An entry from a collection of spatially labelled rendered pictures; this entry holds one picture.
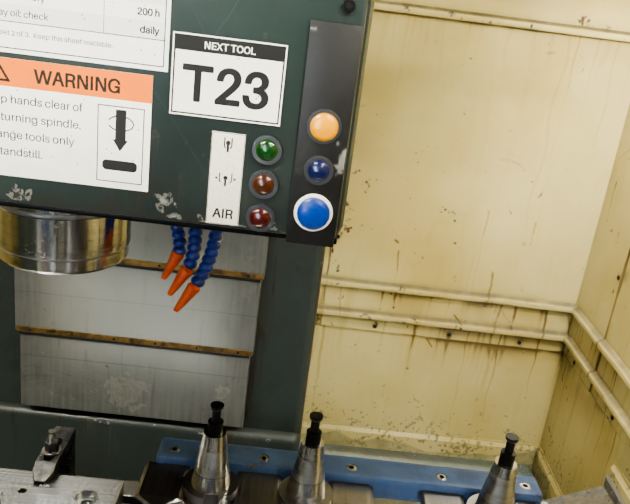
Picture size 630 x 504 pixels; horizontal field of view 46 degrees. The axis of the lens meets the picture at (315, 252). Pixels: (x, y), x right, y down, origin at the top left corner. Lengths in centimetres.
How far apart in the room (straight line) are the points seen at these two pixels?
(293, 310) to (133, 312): 31
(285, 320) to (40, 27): 92
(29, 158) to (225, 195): 18
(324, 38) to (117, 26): 18
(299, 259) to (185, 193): 75
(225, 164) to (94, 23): 16
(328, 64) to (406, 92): 106
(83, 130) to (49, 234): 21
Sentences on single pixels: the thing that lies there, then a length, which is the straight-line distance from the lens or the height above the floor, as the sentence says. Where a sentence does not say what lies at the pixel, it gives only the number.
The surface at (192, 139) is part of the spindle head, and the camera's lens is 67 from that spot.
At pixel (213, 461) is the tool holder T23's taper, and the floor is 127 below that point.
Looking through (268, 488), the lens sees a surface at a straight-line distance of 90.
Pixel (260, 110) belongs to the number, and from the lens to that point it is 66.
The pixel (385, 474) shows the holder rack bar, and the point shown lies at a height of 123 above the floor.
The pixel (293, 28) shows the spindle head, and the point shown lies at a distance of 65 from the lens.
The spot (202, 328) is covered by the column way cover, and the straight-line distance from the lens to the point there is 145.
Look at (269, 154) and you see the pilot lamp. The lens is 66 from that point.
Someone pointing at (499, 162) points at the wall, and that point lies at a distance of 178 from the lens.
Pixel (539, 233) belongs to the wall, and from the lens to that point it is 185.
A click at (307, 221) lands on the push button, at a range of 67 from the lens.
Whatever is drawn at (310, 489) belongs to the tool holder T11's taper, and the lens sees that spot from 87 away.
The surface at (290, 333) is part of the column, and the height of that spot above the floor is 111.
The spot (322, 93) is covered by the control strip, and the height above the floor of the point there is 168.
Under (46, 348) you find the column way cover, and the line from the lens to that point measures 156.
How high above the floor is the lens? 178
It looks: 20 degrees down
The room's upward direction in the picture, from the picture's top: 7 degrees clockwise
